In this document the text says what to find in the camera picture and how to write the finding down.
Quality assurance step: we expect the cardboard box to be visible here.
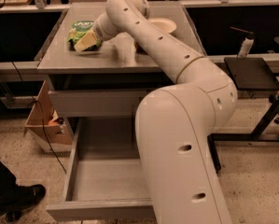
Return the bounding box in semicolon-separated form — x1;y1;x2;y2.
25;81;72;152

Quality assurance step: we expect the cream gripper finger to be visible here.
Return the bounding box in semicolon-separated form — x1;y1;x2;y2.
74;31;97;52

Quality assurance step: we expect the white squeeze bottle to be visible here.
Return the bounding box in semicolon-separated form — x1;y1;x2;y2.
231;26;255;58

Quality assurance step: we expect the open grey bottom drawer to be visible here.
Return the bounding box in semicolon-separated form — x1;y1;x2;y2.
47;118;154;221

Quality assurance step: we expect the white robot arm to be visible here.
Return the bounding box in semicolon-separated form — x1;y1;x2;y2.
94;0;237;224

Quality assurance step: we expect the white paper bowl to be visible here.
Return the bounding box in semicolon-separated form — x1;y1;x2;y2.
149;18;177;35

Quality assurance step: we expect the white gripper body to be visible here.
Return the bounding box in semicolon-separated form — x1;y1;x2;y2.
93;13;118;41

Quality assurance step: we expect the black cable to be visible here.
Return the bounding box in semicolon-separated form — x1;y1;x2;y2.
10;62;68;175

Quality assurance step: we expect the grey drawer cabinet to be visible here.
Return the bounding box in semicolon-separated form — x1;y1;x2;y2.
36;2;210;135

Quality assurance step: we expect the grey upper drawer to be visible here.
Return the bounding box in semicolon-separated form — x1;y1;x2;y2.
49;90;147;117

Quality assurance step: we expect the black side table stand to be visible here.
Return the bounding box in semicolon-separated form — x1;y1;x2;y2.
208;57;279;173

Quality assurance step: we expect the black shoe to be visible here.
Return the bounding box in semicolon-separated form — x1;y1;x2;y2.
0;184;46;216

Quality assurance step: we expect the green rice chip bag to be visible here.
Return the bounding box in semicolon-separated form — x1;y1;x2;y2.
67;21;102;51

